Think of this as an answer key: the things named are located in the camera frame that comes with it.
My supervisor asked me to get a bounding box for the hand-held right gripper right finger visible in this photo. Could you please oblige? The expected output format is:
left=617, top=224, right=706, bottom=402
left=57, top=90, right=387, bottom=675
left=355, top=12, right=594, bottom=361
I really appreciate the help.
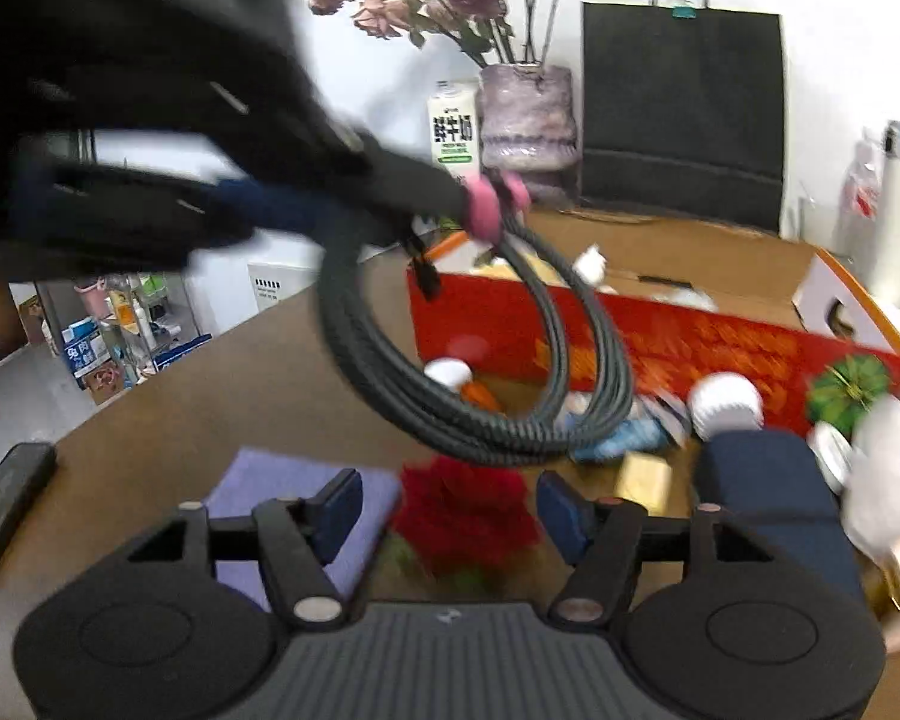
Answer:
left=536, top=471, right=777, bottom=627

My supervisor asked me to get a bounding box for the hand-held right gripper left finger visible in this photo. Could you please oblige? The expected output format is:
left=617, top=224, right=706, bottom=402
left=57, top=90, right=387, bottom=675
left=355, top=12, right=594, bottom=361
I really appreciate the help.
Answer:
left=127, top=469, right=365, bottom=631

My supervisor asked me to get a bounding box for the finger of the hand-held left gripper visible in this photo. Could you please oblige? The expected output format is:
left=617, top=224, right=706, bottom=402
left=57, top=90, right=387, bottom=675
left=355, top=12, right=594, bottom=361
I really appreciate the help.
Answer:
left=300, top=109, right=472, bottom=224
left=7, top=131, right=331, bottom=275

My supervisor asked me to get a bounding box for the purple cloth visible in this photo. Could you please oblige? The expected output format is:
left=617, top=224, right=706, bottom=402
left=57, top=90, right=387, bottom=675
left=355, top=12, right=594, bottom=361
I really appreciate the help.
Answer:
left=205, top=448, right=404, bottom=614

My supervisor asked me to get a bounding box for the yellow block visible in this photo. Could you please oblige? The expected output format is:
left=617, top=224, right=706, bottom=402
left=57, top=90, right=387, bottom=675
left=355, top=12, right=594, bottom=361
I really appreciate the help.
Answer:
left=615, top=454, right=674, bottom=520

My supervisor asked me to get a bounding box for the red artificial flower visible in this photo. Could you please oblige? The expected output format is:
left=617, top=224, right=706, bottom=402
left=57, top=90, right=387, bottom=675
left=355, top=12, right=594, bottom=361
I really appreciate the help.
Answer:
left=388, top=454, right=546, bottom=595

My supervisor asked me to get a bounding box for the blue white packet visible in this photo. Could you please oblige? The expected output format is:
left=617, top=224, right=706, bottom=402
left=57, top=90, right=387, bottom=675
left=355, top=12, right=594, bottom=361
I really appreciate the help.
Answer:
left=568, top=390, right=692, bottom=464

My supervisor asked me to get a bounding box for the grey braided cable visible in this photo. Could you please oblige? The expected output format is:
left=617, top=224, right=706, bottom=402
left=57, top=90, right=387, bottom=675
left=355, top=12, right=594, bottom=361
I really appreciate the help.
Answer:
left=316, top=171, right=635, bottom=466

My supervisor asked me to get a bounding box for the navy zip case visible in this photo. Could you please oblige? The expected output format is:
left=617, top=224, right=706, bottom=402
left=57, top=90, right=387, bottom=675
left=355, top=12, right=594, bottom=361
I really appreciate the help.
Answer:
left=692, top=429, right=869, bottom=602

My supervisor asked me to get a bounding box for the red cardboard box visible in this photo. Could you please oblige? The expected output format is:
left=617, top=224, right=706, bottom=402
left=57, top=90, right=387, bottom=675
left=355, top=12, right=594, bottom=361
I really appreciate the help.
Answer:
left=406, top=208, right=900, bottom=437

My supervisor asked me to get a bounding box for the white green milk carton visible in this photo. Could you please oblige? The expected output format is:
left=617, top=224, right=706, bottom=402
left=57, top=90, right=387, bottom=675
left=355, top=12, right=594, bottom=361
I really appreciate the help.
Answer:
left=426, top=81, right=482, bottom=182

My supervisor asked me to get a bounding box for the white carton box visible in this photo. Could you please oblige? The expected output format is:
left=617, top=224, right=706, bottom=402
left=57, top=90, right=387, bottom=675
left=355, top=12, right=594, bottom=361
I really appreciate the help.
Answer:
left=247, top=260, right=325, bottom=313

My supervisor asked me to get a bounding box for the purple glass vase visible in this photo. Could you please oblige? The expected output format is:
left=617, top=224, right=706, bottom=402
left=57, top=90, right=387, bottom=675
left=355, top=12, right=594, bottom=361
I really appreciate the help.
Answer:
left=476, top=64, right=580, bottom=201

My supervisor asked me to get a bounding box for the orange bottle with white cap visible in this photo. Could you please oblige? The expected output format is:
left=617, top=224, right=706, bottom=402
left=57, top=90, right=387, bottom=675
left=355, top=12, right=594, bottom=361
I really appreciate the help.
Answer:
left=423, top=357, right=505, bottom=415

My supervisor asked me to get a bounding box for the brown wooden desk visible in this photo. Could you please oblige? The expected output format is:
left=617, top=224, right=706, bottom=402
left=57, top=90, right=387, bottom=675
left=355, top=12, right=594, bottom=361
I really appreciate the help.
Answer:
left=0, top=206, right=900, bottom=720

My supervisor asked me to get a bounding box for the metal storage shelf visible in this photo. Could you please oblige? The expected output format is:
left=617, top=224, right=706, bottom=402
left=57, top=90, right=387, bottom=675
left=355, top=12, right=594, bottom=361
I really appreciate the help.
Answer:
left=34, top=270, right=212, bottom=400

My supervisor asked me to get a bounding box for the white ribbed bottle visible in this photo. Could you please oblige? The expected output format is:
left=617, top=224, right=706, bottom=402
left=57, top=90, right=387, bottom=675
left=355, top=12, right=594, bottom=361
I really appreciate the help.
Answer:
left=688, top=375, right=765, bottom=440

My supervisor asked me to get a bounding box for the white bottle cap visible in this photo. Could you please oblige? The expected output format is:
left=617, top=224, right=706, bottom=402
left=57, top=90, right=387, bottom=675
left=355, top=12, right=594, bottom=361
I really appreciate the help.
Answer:
left=805, top=420, right=857, bottom=494

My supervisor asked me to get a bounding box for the black paper bag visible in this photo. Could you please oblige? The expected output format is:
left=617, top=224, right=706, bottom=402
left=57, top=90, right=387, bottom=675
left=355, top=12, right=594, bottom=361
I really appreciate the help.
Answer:
left=579, top=0, right=786, bottom=235

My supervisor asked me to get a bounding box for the black phone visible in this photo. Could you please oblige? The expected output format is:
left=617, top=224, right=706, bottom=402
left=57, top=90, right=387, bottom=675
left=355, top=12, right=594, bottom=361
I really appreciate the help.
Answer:
left=0, top=442, right=59, bottom=605

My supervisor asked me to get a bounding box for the white blurred object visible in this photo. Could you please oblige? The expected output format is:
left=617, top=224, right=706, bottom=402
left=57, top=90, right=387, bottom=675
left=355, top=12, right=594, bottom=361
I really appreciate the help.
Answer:
left=842, top=396, right=900, bottom=567

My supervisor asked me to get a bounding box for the clear plastic bag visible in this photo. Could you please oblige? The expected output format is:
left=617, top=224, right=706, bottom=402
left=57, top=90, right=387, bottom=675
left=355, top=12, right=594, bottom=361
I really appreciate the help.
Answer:
left=831, top=127, right=895, bottom=260

